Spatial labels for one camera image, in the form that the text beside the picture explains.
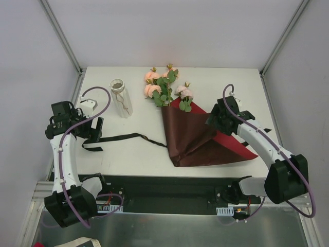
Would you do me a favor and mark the pink artificial flower bunch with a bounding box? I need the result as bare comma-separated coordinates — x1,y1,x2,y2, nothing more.
144,63,194,112

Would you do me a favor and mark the left aluminium frame post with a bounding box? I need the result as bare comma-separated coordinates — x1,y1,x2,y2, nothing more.
38,0,85,78

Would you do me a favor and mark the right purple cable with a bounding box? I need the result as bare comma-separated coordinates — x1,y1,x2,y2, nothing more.
218,83,317,225

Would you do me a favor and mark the white ribbed ceramic vase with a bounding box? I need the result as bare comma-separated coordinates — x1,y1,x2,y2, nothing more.
109,79,133,118

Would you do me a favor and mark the black ribbon with gold print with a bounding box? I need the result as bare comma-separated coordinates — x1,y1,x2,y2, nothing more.
81,128,272,152

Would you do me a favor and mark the aluminium frame post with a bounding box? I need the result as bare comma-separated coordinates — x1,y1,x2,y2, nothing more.
259,0,313,78
38,0,85,78

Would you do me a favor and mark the brown red wrapping paper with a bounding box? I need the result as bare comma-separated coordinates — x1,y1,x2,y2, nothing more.
161,98,258,167

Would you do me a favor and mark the right aluminium frame post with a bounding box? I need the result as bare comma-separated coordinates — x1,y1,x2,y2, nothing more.
259,0,313,78

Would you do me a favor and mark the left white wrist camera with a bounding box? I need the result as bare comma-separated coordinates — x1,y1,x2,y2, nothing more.
79,99,98,118

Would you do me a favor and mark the purple cable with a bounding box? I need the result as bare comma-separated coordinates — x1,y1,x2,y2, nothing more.
218,83,317,225
41,87,124,230

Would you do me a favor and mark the left white cable duct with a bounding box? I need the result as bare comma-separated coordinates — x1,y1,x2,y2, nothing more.
97,204,123,214

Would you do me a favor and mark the red object at bottom edge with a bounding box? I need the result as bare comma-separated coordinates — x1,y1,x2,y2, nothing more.
32,242,45,247

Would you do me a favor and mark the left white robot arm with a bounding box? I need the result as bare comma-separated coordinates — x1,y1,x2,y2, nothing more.
44,99,109,228

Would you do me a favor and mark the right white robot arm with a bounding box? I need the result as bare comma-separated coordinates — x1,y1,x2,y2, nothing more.
206,96,308,204

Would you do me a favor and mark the white cable duct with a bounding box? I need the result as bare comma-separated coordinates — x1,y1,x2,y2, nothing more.
215,206,251,217
97,204,123,214

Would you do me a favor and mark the right white cable duct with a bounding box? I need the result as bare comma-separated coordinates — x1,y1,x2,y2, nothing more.
215,206,251,217

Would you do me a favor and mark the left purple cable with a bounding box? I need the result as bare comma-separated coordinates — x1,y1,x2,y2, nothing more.
41,87,124,230

